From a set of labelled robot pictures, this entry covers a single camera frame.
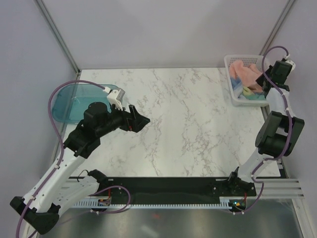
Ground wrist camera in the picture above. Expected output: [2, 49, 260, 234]
[107, 89, 125, 111]
[282, 59, 296, 72]

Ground white slotted cable duct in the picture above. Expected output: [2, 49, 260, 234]
[74, 197, 231, 208]

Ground pink towel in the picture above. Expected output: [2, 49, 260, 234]
[229, 60, 263, 93]

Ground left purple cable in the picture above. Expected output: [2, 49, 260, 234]
[16, 81, 109, 238]

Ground blue yellow green towels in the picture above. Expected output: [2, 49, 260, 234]
[230, 77, 265, 101]

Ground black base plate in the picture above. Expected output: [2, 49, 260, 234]
[97, 177, 257, 205]

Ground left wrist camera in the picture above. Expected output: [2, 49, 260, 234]
[107, 89, 125, 111]

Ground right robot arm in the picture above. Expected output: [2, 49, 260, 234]
[226, 59, 305, 196]

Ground teal plastic tray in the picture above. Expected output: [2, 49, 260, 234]
[48, 81, 121, 124]

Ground right aluminium frame post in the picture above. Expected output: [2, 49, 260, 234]
[260, 0, 297, 55]

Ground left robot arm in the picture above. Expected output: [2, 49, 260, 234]
[10, 102, 150, 235]

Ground white perforated plastic basket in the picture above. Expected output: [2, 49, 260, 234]
[224, 55, 270, 107]

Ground left aluminium frame post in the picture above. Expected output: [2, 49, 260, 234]
[34, 0, 81, 75]

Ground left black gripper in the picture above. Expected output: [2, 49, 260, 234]
[97, 101, 150, 137]

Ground aluminium frame post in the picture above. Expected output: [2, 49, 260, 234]
[34, 0, 81, 75]
[260, 0, 297, 55]

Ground aluminium rail bar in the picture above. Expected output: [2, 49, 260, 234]
[261, 178, 304, 199]

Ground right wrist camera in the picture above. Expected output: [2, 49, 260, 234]
[282, 59, 296, 72]

